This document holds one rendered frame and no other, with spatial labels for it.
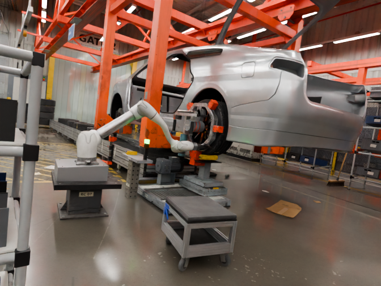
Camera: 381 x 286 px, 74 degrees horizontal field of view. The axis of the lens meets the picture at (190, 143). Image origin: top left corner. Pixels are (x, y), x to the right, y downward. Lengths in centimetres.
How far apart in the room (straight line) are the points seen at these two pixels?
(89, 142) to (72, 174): 29
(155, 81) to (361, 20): 1109
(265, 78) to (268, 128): 47
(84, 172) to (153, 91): 137
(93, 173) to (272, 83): 174
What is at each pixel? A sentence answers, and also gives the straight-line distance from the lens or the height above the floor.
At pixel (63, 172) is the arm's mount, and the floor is 37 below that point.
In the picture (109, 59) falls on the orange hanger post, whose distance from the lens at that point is 502.
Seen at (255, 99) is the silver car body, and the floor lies 117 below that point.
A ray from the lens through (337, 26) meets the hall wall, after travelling 1373.
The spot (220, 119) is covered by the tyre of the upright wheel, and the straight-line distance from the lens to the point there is 280.
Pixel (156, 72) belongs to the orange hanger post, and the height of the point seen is 142.
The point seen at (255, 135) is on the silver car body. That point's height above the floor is 84.
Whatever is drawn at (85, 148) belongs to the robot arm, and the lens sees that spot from 228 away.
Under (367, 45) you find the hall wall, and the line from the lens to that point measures 1274.
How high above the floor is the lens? 87
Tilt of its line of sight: 4 degrees down
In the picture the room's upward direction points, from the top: 7 degrees clockwise
